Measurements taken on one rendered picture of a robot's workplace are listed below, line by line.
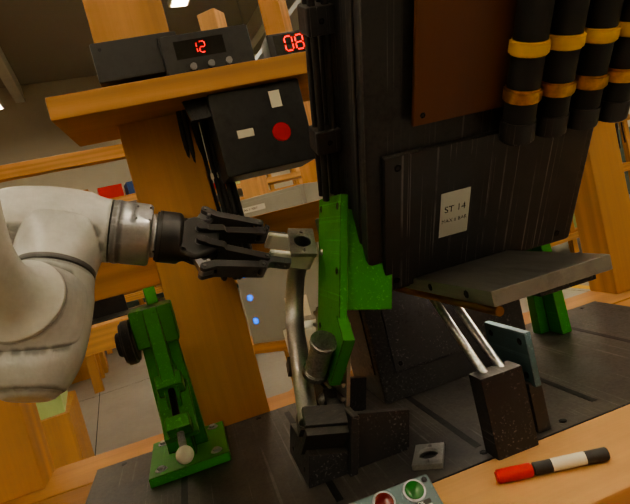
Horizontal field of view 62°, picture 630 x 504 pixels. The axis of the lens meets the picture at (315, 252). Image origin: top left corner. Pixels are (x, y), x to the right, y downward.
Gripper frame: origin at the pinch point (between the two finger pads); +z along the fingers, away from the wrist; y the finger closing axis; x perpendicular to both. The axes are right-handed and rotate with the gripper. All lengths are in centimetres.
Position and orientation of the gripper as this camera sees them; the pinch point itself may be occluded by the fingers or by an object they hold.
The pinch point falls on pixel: (289, 250)
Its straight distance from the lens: 82.4
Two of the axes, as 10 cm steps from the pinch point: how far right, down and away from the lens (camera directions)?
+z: 9.5, 1.1, 3.0
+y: -1.3, -7.2, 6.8
